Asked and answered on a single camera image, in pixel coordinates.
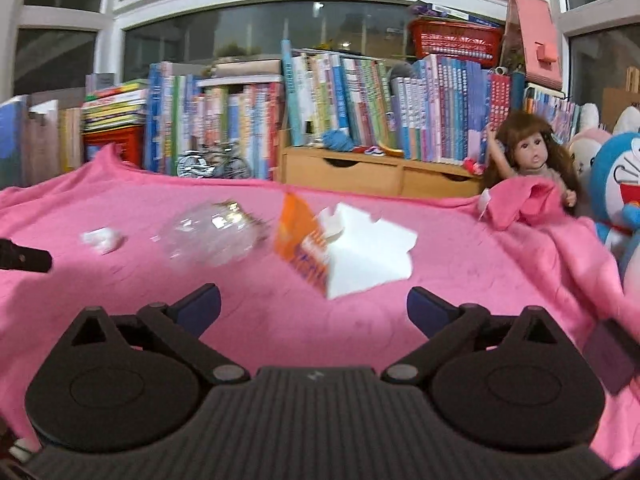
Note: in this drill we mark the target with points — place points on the blue cat plush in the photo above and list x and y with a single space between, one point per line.
617 180

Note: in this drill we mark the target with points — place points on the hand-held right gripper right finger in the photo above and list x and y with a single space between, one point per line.
427 310

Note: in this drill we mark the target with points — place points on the red mesh basket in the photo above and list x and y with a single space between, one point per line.
455 42

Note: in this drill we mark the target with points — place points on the row of small thin books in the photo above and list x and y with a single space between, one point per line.
550 115

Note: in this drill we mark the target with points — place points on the purple flat book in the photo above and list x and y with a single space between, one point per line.
450 12

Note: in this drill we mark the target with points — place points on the brown cardboard box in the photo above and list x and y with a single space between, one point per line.
620 105

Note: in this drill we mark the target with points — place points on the black model bicycle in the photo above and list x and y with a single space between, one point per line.
192 167

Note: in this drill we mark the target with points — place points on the red plastic crate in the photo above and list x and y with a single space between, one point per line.
110 145

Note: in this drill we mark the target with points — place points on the pink house-shaped box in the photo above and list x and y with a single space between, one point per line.
530 40

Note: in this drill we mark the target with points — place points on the brown-haired doll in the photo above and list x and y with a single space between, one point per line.
532 152

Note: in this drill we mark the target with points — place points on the pink bunny plush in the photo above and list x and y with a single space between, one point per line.
585 155

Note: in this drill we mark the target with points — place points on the wooden drawer box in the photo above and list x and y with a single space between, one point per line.
350 175

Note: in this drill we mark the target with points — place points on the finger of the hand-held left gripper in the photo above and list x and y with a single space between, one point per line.
22 256

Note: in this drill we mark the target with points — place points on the white window frame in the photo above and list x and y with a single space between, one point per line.
150 15

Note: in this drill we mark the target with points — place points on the small red toy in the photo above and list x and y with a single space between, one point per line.
472 166

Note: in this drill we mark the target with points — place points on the pink blanket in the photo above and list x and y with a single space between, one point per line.
300 330

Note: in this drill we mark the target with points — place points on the row of pale upright books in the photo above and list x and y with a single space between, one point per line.
40 140

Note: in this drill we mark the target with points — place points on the row of blue and pink books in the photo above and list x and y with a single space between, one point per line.
450 110

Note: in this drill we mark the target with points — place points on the clear plastic bag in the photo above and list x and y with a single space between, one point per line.
210 235

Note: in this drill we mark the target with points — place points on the stack of flat books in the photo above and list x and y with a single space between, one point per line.
115 110

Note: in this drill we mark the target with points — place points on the torn orange carton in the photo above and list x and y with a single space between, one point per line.
295 240

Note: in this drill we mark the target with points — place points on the row of blue-spined books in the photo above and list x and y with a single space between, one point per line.
220 120

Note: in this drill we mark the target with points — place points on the row of tall colourful books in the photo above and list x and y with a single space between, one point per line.
330 95

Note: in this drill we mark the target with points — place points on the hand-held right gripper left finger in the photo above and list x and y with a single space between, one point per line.
200 307

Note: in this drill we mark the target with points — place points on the white crumpled tissue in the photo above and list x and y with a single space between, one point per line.
102 240

